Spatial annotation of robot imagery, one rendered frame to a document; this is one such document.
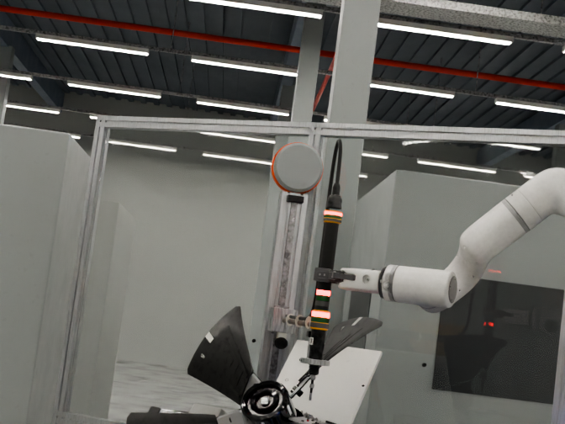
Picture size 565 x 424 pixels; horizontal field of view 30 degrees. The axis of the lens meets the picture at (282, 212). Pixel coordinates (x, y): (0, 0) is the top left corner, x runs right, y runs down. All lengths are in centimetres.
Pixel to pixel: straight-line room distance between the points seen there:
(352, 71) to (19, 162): 309
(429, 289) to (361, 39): 471
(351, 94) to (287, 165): 370
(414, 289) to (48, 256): 224
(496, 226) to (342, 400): 72
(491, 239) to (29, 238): 241
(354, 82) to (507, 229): 460
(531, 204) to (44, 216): 244
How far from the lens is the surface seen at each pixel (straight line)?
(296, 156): 323
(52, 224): 434
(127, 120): 377
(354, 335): 261
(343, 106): 688
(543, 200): 239
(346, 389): 286
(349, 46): 697
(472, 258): 240
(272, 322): 308
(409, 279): 240
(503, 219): 238
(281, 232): 321
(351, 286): 244
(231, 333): 273
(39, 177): 437
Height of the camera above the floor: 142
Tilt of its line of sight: 6 degrees up
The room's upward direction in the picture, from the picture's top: 7 degrees clockwise
